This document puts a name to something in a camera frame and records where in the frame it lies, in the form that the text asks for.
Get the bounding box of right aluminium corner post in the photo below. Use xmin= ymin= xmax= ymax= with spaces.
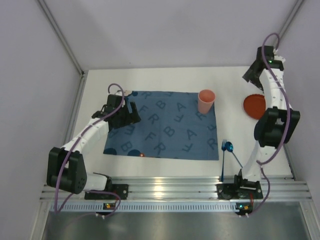
xmin=263 ymin=0 xmax=307 ymax=52

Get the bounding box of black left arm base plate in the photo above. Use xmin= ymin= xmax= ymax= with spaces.
xmin=84 ymin=184 xmax=129 ymax=200

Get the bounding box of red plastic plate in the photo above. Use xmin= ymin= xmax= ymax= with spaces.
xmin=243 ymin=94 xmax=266 ymax=120

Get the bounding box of blue letter-print placemat cloth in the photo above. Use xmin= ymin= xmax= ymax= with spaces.
xmin=103 ymin=90 xmax=219 ymax=161

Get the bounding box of left aluminium corner post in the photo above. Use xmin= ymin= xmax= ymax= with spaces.
xmin=36 ymin=0 xmax=84 ymax=76

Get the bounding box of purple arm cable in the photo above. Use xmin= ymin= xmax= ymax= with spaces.
xmin=53 ymin=83 xmax=126 ymax=221
xmin=234 ymin=32 xmax=292 ymax=218

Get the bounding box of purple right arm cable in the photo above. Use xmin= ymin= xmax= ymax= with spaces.
xmin=234 ymin=32 xmax=292 ymax=218

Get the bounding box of blue metal spoon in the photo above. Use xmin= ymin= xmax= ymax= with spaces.
xmin=225 ymin=141 xmax=243 ymax=168

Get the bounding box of pink plastic cup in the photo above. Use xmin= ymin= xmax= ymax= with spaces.
xmin=197 ymin=89 xmax=216 ymax=114

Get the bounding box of perforated grey cable duct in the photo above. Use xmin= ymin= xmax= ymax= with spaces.
xmin=62 ymin=201 xmax=252 ymax=213

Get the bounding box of aluminium corner post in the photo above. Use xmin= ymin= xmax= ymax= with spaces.
xmin=36 ymin=0 xmax=84 ymax=76
xmin=263 ymin=0 xmax=307 ymax=52

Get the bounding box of blue metal fork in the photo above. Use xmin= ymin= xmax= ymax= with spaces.
xmin=220 ymin=139 xmax=227 ymax=182

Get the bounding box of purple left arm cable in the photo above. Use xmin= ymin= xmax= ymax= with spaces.
xmin=53 ymin=83 xmax=126 ymax=221

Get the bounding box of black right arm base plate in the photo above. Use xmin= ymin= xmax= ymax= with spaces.
xmin=216 ymin=175 xmax=263 ymax=200

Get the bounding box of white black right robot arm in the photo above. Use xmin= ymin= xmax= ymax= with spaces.
xmin=241 ymin=46 xmax=301 ymax=182

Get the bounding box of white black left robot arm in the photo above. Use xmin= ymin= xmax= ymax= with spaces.
xmin=46 ymin=94 xmax=141 ymax=194

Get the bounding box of aluminium rail frame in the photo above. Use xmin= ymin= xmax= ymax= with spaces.
xmin=39 ymin=72 xmax=312 ymax=202

